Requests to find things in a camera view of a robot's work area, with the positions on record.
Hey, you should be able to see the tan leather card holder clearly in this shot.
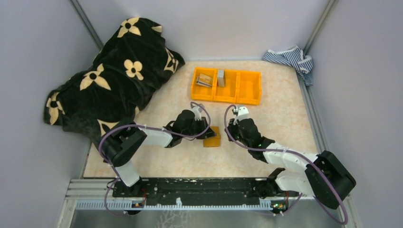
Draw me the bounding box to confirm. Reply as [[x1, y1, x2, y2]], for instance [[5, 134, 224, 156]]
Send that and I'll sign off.
[[203, 126, 221, 148]]

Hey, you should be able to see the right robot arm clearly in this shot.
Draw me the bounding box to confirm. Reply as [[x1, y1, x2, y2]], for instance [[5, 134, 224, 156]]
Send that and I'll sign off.
[[225, 118, 356, 209]]

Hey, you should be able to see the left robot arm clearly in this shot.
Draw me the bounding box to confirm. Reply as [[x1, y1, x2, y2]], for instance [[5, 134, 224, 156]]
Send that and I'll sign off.
[[98, 108, 217, 187]]

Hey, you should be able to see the orange three-compartment bin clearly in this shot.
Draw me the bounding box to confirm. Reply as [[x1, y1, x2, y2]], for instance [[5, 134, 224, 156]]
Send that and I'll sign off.
[[190, 67, 262, 105]]

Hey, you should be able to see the grey box in bin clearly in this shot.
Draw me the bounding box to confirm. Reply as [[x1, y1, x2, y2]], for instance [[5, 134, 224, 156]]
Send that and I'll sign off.
[[217, 69, 225, 87]]

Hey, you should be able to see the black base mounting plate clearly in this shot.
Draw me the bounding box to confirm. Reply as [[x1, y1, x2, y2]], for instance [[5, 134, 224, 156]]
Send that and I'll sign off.
[[112, 178, 298, 206]]

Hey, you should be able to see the black floral blanket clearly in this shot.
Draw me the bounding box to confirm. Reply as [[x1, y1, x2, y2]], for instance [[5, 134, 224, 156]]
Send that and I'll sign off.
[[43, 17, 185, 143]]

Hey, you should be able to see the blue striped cloth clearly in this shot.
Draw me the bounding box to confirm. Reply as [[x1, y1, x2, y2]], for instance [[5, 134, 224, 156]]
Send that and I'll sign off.
[[263, 46, 314, 86]]

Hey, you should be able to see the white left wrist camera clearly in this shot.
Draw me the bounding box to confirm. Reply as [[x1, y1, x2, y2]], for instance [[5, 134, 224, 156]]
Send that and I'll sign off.
[[191, 104, 204, 121]]

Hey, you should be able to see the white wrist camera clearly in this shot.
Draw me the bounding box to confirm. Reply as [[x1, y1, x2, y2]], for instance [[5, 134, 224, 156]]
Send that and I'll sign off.
[[191, 104, 204, 121], [232, 105, 249, 122]]

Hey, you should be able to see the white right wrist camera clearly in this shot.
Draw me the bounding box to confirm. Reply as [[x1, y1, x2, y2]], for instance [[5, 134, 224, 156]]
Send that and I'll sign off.
[[232, 105, 249, 122]]

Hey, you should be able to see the aluminium frame rail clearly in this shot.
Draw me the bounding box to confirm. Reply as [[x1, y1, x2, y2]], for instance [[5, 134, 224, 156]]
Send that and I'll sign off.
[[66, 178, 299, 213]]

